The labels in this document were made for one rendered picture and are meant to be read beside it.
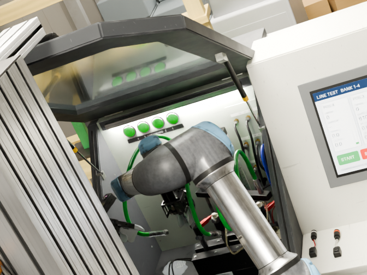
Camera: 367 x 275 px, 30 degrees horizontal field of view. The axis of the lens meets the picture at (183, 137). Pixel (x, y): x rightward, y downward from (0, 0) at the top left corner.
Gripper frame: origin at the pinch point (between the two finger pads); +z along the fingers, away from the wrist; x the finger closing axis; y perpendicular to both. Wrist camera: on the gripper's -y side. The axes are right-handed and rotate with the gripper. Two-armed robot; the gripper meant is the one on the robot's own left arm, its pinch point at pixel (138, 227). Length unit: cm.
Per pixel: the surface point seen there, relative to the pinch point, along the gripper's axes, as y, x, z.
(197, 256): 5.9, -2.3, 25.5
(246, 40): -75, 4, 31
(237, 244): 0.3, 8.5, 34.3
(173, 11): -220, -291, 155
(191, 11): -120, -79, 54
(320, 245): -1, 38, 45
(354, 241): -3, 48, 50
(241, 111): -46, 9, 29
